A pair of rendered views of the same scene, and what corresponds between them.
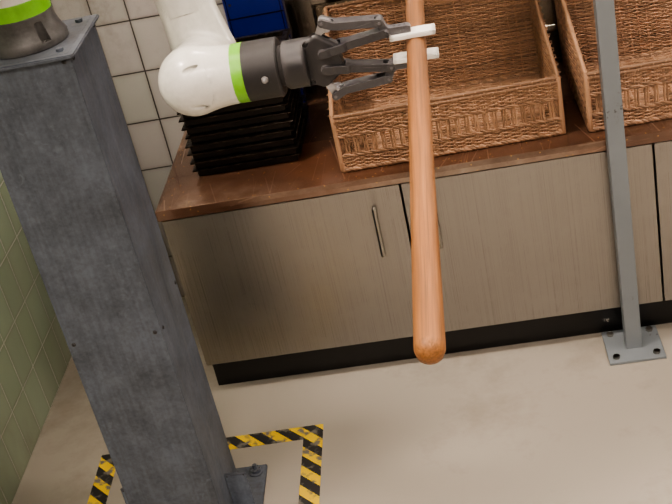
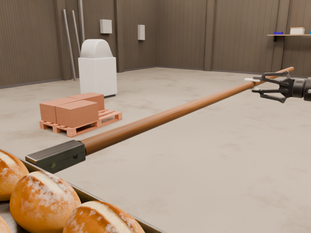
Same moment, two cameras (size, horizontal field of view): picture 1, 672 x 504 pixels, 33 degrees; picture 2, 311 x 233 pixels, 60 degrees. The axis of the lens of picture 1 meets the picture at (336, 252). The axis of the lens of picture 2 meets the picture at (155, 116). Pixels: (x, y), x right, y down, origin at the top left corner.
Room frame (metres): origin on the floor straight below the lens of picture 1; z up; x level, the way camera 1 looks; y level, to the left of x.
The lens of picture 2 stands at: (2.87, -0.01, 1.38)
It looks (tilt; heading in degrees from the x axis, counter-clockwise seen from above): 16 degrees down; 208
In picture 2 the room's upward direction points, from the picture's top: straight up
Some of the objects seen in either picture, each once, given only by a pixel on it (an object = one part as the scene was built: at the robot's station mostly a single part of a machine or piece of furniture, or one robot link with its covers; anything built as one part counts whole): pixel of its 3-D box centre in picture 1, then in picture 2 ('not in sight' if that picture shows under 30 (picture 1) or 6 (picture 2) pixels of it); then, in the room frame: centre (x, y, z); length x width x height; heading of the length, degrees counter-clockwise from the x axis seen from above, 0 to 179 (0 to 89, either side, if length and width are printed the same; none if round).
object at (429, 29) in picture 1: (412, 32); (252, 80); (1.65, -0.19, 1.21); 0.07 x 0.03 x 0.01; 81
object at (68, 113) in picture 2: not in sight; (82, 111); (-0.38, -3.13, 0.21); 1.15 x 0.79 x 0.42; 172
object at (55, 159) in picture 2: not in sight; (57, 158); (2.59, -0.34, 1.20); 0.09 x 0.04 x 0.03; 171
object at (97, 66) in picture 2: not in sight; (97, 68); (-2.24, -4.32, 0.68); 0.70 x 0.63 x 1.37; 172
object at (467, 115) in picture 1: (437, 66); not in sight; (2.74, -0.36, 0.72); 0.56 x 0.49 x 0.28; 83
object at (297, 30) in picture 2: not in sight; (297, 31); (-8.03, -0.29, 1.63); 0.41 x 0.35 x 0.23; 82
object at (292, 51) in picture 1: (313, 60); (291, 87); (1.68, -0.03, 1.19); 0.09 x 0.07 x 0.08; 81
